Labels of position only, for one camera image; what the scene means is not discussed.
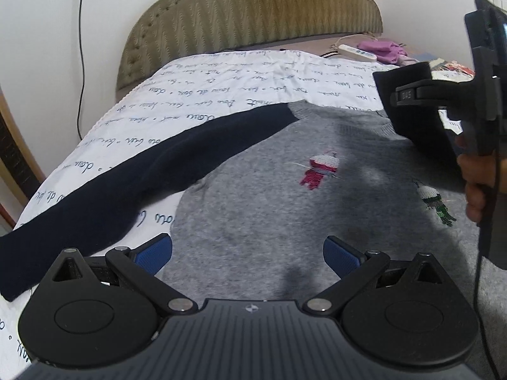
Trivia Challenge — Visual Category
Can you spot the red patterned cloth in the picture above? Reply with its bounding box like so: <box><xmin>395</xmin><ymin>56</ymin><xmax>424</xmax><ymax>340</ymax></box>
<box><xmin>429</xmin><ymin>58</ymin><xmax>475</xmax><ymax>82</ymax></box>

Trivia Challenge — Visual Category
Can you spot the purple cloth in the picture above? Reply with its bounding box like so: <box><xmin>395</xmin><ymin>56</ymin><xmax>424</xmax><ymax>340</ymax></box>
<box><xmin>356</xmin><ymin>40</ymin><xmax>418</xmax><ymax>66</ymax></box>

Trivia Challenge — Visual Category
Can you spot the black power cable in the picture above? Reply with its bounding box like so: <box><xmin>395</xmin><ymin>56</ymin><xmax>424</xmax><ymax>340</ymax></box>
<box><xmin>75</xmin><ymin>0</ymin><xmax>88</xmax><ymax>140</ymax></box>

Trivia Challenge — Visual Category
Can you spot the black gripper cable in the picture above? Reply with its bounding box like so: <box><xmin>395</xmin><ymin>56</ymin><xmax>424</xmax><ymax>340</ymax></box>
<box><xmin>472</xmin><ymin>220</ymin><xmax>502</xmax><ymax>380</ymax></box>

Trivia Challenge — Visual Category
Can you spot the person's right hand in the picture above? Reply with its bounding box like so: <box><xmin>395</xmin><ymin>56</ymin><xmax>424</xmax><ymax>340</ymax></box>
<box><xmin>457</xmin><ymin>154</ymin><xmax>497</xmax><ymax>223</ymax></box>

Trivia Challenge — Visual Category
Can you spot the grey navy knit sweater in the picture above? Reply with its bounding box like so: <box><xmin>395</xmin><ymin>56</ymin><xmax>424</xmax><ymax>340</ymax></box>
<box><xmin>20</xmin><ymin>78</ymin><xmax>506</xmax><ymax>376</ymax></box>

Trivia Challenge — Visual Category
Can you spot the white script print bedspread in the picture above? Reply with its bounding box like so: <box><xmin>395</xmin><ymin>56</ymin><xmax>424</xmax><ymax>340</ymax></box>
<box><xmin>0</xmin><ymin>49</ymin><xmax>507</xmax><ymax>380</ymax></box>

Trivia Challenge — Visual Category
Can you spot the olive padded headboard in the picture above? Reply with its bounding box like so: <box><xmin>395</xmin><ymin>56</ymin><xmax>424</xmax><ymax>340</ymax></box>
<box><xmin>116</xmin><ymin>0</ymin><xmax>383</xmax><ymax>90</ymax></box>

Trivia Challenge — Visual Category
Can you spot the wooden furniture edge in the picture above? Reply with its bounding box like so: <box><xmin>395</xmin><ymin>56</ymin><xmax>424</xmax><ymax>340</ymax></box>
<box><xmin>0</xmin><ymin>93</ymin><xmax>46</xmax><ymax>235</ymax></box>

